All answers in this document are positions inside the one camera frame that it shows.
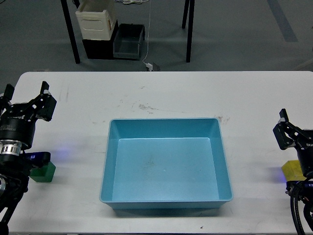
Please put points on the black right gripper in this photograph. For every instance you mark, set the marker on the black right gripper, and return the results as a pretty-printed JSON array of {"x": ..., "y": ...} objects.
[{"x": 288, "y": 135}]

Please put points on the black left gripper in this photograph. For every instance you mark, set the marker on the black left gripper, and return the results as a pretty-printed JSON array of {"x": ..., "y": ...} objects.
[{"x": 17, "y": 123}]

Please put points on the yellow block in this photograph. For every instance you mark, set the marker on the yellow block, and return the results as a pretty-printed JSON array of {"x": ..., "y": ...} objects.
[{"x": 292, "y": 171}]

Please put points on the green block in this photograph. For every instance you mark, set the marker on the green block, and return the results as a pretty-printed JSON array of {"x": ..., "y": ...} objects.
[{"x": 44, "y": 174}]

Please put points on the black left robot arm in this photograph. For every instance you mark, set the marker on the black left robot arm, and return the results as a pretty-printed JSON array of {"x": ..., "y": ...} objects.
[{"x": 17, "y": 166}]

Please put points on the black box under container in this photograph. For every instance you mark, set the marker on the black box under container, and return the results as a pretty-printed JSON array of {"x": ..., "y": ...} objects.
[{"x": 101, "y": 49}]

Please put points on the black left table leg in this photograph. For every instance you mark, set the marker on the black left table leg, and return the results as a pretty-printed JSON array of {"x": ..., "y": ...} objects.
[{"x": 70, "y": 31}]

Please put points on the black table leg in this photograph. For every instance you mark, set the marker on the black table leg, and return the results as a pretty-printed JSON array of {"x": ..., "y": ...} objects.
[
  {"x": 187, "y": 20},
  {"x": 70, "y": 31}
]

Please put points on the cream plastic container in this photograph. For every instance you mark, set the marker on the cream plastic container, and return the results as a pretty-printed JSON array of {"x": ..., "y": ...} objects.
[{"x": 96, "y": 19}]

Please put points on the dark grey storage bin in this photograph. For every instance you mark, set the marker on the dark grey storage bin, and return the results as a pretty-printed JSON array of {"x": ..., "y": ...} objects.
[{"x": 128, "y": 41}]

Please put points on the blue plastic tray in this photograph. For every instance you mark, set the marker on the blue plastic tray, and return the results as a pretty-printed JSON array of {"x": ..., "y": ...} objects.
[{"x": 165, "y": 163}]

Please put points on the white power adapter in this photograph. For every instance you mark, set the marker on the white power adapter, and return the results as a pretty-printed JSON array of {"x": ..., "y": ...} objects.
[{"x": 149, "y": 67}]

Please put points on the black right table leg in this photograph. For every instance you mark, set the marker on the black right table leg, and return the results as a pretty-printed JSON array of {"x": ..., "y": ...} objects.
[{"x": 187, "y": 20}]

